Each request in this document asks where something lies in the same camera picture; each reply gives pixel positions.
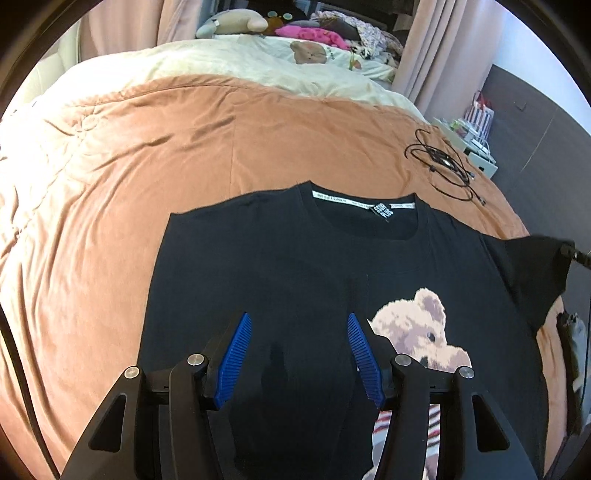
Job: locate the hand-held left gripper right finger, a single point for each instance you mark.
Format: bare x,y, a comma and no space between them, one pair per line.
364,355

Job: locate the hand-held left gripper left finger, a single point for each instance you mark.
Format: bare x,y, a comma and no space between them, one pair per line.
236,350

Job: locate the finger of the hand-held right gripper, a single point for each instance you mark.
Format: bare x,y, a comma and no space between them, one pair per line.
575,254

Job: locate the black bear print t-shirt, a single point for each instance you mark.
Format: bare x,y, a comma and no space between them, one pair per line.
295,258

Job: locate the white storage box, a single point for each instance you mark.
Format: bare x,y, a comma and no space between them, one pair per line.
475,152

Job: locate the striped gift bag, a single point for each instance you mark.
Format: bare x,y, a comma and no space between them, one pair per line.
479,113

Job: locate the orange fleece blanket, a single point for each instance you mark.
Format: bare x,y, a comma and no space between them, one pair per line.
129,194

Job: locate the pink curtain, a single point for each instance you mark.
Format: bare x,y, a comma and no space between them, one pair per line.
134,23
443,50

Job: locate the cream bear print duvet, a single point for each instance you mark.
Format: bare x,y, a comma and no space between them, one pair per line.
258,60

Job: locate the floral patterned cloth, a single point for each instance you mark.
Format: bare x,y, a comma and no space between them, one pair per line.
355,27

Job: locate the pink plush cloth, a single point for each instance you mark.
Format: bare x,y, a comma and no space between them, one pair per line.
311,34

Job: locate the beige plush toy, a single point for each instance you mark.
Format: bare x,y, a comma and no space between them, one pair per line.
233,21

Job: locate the cream padded headboard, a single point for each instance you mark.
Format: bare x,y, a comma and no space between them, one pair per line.
51,60

